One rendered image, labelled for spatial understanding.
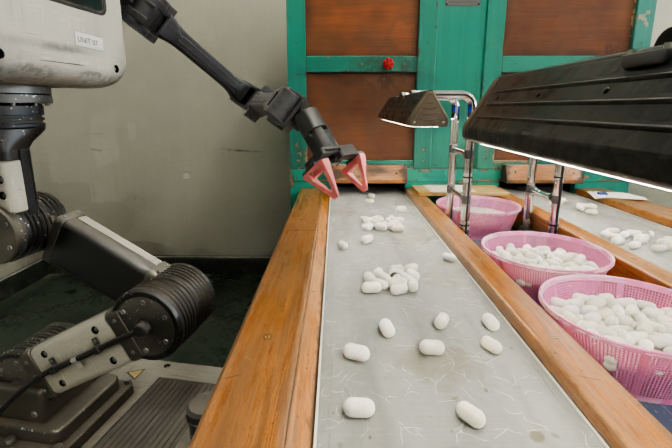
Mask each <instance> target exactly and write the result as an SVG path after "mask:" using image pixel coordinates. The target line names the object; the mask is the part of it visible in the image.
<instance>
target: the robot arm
mask: <svg viewBox="0 0 672 448"><path fill-rule="evenodd" d="M120 7H121V16H122V21H124V22H125V23H126V24H127V25H129V26H130V27H131V28H133V29H134V30H135V31H137V32H138V33H139V34H141V35H142V36H143V37H144V38H146V39H147V40H148V41H150V42H151V43H153V44H154V43H155V42H156V41H157V39H158V38H159V39H162V40H164V41H166V42H168V43H169V44H171V45H172V46H174V47H175V48H176V49H177V50H179V51H180V52H181V53H182V54H183V55H185V56H186V57H187V58H188V59H190V60H191V61H192V62H193V63H194V64H196V65H197V66H198V67H199V68H200V69H202V70H203V71H204V72H205V73H207V74H208V75H209V76H210V77H211V78H213V79H214V80H215V81H216V82H218V83H219V84H220V85H221V86H222V87H223V88H224V89H225V90H226V91H227V93H228V95H229V96H230V98H229V99H230V100H231V101H233V102H234V103H235V104H237V105H238V106H240V107H241V108H242V109H244V110H245V111H244V113H243V115H244V116H245V117H247V118H248V119H249V120H250V121H252V122H254V123H256V121H257V120H259V119H260V117H264V116H267V119H266V120H267V121H268V122H270V123H271V124H272V125H274V126H275V127H277V128H278V129H279V130H281V131H282V130H283V129H284V130H286V131H287V132H290V131H291V130H292V129H293V128H294V129H295V130H296V131H297V132H298V131H300V133H301V135H302V137H303V138H304V140H305V142H306V144H307V145H308V147H309V149H310V150H311V152H312V154H313V156H312V157H311V158H310V159H309V160H308V161H307V162H306V163H305V165H304V166H305V169H306V171H305V172H304V173H303V174H302V176H303V178H304V180H305V181H307V182H308V183H310V184H312V185H313V186H315V187H317V188H318V189H320V190H321V191H323V192H324V193H326V194H327V195H328V196H330V197H331V198H332V199H334V200H335V199H337V198H338V197H339V193H338V189H337V185H336V182H335V178H334V175H333V171H332V168H331V165H336V166H338V165H339V164H340V163H341V162H343V160H346V159H349V160H348V161H347V162H346V163H345V164H346V165H347V166H346V167H345V168H344V169H342V170H341V173H342V174H343V175H344V176H345V177H346V178H348V179H349V180H350V181H351V182H352V183H353V184H354V185H355V186H356V187H358V188H359V189H360V190H361V191H362V192H365V191H366V190H368V184H367V177H366V156H365V154H364V153H363V151H357V150H356V148H355V147H354V146H353V145H352V144H347V145H338V143H337V142H336V140H335V138H334V137H333V135H332V132H331V130H330V129H329V127H328V126H327V124H326V123H325V122H324V120H323V118H322V117H321V115H320V113H319V112H318V110H317V108H315V107H309V105H310V103H309V101H308V100H307V98H306V97H304V96H303V95H301V94H300V93H298V92H297V91H295V90H293V89H292V88H290V87H289V88H286V87H284V86H282V87H279V89H277V90H275V91H273V90H272V89H271V88H269V87H268V86H267V85H264V86H263V87H262V88H261V89H259V88H257V87H256V86H254V85H252V84H250V83H248V82H247V81H245V80H242V79H239V78H238V77H236V76H235V75H234V74H233V73H232V72H230V71H229V70H228V69H227V68H226V67H225V66H224V65H222V64H221V63H220V62H219V61H218V60H217V59H216V58H215V57H213V56H212V55H211V54H210V53H209V52H208V51H207V50H205V49H204V48H203V47H202V46H201V45H200V44H199V43H198V42H196V41H195V40H194V39H193V38H192V37H191V36H190V35H189V34H188V33H187V32H186V31H185V30H184V29H183V28H182V27H181V26H180V24H179V23H178V21H177V20H176V19H175V18H174V16H175V15H176V14H177V11H176V10H175V9H174V8H173V7H172V6H171V5H170V4H169V2H168V1H167V0H120ZM308 107H309V108H308ZM357 165H359V169H360V174H361V179H362V184H363V185H362V184H361V183H360V182H359V181H358V180H357V178H356V177H355V176H354V174H353V173H352V172H353V170H354V168H355V167H356V166H357ZM320 174H325V176H326V178H327V180H328V182H329V184H330V187H331V189H332V191H331V190H329V189H328V188H327V187H326V186H325V185H323V184H322V183H321V182H320V181H319V180H318V179H317V177H318V176H319V175H320Z"/></svg>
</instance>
